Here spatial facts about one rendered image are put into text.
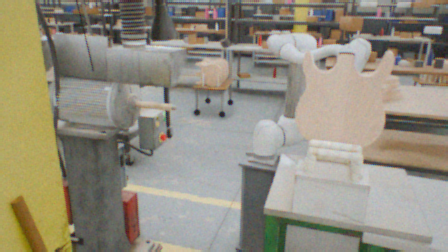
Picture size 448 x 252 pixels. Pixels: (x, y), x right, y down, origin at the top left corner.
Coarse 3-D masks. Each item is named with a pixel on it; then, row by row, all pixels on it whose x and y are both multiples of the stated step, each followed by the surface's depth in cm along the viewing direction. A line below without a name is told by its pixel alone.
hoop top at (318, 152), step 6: (312, 150) 134; (318, 150) 133; (324, 150) 133; (330, 150) 132; (318, 156) 134; (324, 156) 133; (330, 156) 132; (336, 156) 131; (342, 156) 131; (348, 156) 130; (354, 156) 129; (360, 156) 129
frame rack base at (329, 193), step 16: (304, 176) 136; (320, 176) 136; (336, 176) 136; (368, 176) 137; (304, 192) 138; (320, 192) 136; (336, 192) 135; (352, 192) 133; (368, 192) 131; (304, 208) 141; (320, 208) 139; (336, 208) 137; (352, 208) 135; (352, 224) 137
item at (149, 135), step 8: (144, 112) 202; (152, 112) 202; (160, 112) 203; (144, 120) 196; (152, 120) 195; (160, 120) 202; (144, 128) 198; (152, 128) 196; (160, 128) 204; (144, 136) 199; (152, 136) 198; (128, 144) 203; (144, 144) 201; (152, 144) 200; (160, 144) 206; (144, 152) 206; (152, 152) 207
